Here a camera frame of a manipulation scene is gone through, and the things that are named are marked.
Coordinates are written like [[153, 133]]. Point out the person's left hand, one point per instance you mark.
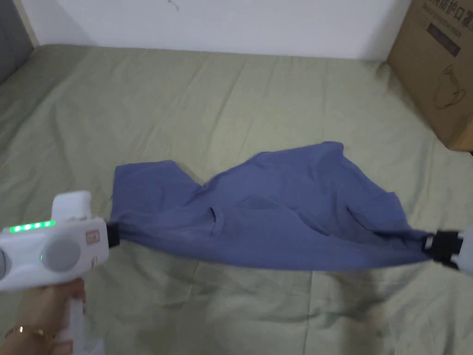
[[48, 307]]

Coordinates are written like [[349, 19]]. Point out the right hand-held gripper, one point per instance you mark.
[[449, 249]]

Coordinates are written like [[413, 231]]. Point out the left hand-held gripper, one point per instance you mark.
[[70, 236]]

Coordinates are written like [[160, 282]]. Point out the brown cardboard carton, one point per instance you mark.
[[436, 66]]

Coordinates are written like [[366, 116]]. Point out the grey padded headboard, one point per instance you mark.
[[11, 37]]

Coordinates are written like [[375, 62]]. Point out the person's left forearm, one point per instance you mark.
[[18, 342]]

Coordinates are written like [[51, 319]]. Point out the blue shirt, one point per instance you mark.
[[281, 214]]

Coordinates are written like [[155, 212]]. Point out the bed with pale green sheet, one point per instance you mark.
[[184, 103]]

